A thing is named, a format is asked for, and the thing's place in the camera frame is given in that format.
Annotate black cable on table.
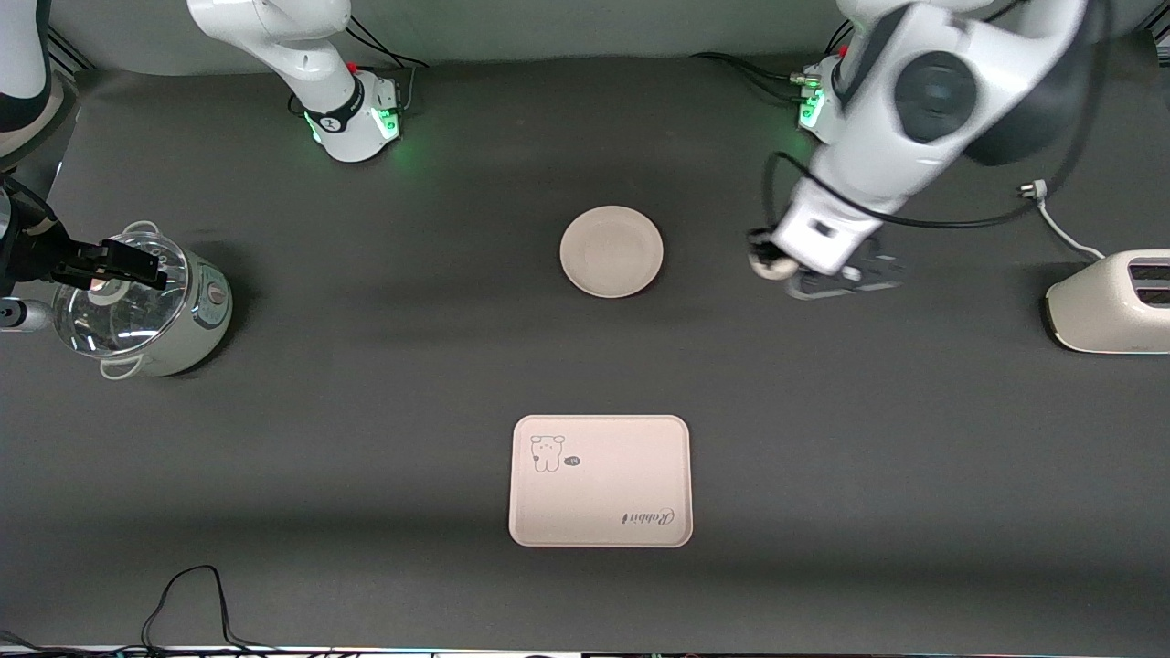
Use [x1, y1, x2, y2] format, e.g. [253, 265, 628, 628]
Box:
[141, 565, 293, 654]

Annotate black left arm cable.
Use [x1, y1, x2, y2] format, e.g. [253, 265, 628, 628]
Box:
[762, 0, 1112, 231]

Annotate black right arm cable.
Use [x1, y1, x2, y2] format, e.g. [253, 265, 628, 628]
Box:
[0, 175, 58, 240]

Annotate black right arm base cables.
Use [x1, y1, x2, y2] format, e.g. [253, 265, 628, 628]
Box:
[289, 16, 431, 118]

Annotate pale green electric pot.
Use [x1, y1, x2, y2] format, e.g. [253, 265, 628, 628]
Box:
[52, 220, 234, 381]

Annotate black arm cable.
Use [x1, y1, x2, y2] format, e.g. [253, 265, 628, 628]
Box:
[0, 175, 58, 240]
[762, 0, 1112, 231]

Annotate black left arm base cables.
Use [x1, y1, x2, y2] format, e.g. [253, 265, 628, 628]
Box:
[689, 23, 856, 103]

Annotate black arm base cables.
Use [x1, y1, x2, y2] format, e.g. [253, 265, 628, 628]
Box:
[689, 23, 856, 103]
[289, 16, 431, 118]

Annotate glass pot lid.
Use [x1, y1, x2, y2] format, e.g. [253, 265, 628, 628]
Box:
[52, 231, 191, 358]

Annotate beige rectangular tray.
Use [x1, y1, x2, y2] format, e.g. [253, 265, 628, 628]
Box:
[508, 414, 694, 548]

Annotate beige round stand base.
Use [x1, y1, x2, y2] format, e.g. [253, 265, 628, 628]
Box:
[0, 71, 80, 174]

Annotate white toaster power cable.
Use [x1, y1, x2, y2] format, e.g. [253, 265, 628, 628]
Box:
[1019, 179, 1108, 261]

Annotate round beige plate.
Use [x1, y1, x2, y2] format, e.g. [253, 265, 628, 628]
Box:
[559, 206, 665, 300]

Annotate cream toaster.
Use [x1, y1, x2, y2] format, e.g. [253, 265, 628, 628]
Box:
[1044, 250, 1170, 355]

